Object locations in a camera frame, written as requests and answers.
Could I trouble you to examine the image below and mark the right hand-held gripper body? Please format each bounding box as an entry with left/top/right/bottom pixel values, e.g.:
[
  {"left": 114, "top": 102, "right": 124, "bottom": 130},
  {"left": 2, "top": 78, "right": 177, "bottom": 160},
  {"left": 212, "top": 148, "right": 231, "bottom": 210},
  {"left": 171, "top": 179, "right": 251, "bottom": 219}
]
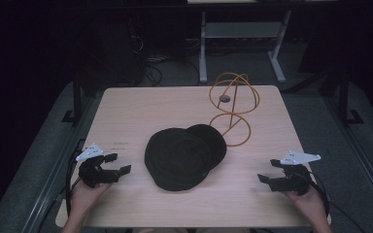
[{"left": 268, "top": 150, "right": 322, "bottom": 196}]

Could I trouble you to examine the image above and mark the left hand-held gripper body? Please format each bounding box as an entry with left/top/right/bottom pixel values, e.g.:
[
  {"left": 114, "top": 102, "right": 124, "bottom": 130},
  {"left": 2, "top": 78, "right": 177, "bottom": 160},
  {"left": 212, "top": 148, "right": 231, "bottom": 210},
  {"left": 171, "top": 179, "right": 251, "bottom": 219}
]
[{"left": 75, "top": 142, "right": 121, "bottom": 189}]

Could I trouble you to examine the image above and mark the black hat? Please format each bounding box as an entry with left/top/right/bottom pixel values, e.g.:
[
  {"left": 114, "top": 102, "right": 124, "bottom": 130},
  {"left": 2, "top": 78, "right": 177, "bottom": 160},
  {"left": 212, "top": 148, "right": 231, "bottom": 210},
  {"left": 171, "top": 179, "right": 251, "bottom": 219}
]
[{"left": 144, "top": 123, "right": 228, "bottom": 192}]

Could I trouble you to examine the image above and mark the orange wire hat stand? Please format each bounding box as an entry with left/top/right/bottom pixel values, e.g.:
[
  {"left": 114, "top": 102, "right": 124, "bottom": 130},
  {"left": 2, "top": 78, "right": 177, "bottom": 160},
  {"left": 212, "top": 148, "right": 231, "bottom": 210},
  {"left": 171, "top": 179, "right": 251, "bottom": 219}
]
[{"left": 208, "top": 72, "right": 261, "bottom": 148}]

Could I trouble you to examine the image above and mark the person's left hand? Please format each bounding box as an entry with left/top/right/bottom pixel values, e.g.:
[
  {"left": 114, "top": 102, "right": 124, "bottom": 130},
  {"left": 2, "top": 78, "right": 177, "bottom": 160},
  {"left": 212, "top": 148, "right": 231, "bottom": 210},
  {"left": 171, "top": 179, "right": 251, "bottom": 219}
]
[{"left": 70, "top": 182, "right": 112, "bottom": 213}]

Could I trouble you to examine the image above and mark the person's right hand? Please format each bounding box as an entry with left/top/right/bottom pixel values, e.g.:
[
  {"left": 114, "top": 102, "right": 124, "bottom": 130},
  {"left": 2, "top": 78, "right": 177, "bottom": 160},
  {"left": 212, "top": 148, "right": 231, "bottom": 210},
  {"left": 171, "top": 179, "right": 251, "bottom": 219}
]
[{"left": 284, "top": 186, "right": 328, "bottom": 223}]

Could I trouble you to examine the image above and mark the black cable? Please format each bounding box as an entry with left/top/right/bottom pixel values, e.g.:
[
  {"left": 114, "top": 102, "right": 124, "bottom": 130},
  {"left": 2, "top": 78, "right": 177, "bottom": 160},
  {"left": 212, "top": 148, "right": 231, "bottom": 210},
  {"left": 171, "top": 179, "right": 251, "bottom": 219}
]
[
  {"left": 299, "top": 170, "right": 367, "bottom": 233},
  {"left": 64, "top": 149, "right": 84, "bottom": 218}
]

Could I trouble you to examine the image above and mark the aluminium rail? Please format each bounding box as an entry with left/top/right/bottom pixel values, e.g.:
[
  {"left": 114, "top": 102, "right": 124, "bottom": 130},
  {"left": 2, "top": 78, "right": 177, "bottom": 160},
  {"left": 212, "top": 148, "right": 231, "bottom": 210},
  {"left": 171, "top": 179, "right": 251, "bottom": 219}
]
[
  {"left": 20, "top": 139, "right": 86, "bottom": 233},
  {"left": 322, "top": 96, "right": 373, "bottom": 225}
]

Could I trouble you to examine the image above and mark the black metal post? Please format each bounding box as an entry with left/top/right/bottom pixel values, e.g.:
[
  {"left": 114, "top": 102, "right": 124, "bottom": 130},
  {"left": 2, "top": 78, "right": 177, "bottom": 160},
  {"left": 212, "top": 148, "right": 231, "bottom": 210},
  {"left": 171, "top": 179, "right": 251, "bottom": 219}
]
[
  {"left": 60, "top": 72, "right": 85, "bottom": 126},
  {"left": 335, "top": 68, "right": 365, "bottom": 127}
]

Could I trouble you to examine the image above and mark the bundle of floor cables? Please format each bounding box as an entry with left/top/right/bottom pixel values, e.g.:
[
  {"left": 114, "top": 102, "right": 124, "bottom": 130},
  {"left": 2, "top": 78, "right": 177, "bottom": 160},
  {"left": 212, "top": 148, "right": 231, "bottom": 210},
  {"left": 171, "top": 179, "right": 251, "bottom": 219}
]
[{"left": 143, "top": 53, "right": 200, "bottom": 87}]

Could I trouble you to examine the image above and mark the grey metal table frame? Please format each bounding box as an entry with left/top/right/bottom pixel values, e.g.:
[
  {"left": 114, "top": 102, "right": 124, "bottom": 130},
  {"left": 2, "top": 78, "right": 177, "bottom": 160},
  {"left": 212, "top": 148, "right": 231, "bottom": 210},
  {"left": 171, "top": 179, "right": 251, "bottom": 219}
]
[{"left": 198, "top": 9, "right": 293, "bottom": 85}]

